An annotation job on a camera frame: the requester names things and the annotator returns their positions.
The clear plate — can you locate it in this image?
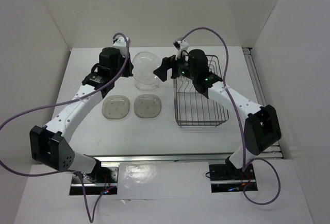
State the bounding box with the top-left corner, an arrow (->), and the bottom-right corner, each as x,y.
134,77 -> 160,91
133,51 -> 161,79

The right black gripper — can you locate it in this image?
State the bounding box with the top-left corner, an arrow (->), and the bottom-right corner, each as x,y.
154,48 -> 197,81

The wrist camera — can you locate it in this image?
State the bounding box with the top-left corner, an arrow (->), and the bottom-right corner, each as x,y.
112,36 -> 130,58
173,38 -> 189,60

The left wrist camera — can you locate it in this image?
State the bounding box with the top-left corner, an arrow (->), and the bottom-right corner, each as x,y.
112,36 -> 130,58

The smoky plate front right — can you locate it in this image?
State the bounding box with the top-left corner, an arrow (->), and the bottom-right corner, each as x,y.
134,94 -> 162,118

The smoky plate front left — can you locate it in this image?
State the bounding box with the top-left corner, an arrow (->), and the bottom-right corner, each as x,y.
102,95 -> 130,120

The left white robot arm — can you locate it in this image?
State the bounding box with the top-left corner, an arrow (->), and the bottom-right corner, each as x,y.
29,46 -> 132,182

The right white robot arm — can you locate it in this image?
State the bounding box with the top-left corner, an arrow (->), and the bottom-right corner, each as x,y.
153,49 -> 282,179

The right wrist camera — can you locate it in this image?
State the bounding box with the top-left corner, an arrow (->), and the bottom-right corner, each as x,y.
173,38 -> 189,60

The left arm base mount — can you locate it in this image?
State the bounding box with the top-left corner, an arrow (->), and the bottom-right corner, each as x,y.
69,164 -> 119,196

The aluminium rail right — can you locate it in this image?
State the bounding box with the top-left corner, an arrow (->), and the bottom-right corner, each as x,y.
242,47 -> 284,160

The smoky plate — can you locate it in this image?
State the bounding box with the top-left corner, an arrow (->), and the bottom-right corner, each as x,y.
134,94 -> 162,118
102,95 -> 130,120

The metal wire dish rack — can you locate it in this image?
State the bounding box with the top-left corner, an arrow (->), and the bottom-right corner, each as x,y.
172,54 -> 229,128

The aluminium rail front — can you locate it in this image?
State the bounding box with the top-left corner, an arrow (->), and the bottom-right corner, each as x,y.
95,153 -> 230,163

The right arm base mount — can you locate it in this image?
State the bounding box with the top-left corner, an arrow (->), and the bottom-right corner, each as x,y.
205,163 -> 258,193

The aluminium rail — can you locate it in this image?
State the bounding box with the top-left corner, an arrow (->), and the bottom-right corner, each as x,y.
242,47 -> 284,160
95,153 -> 230,163

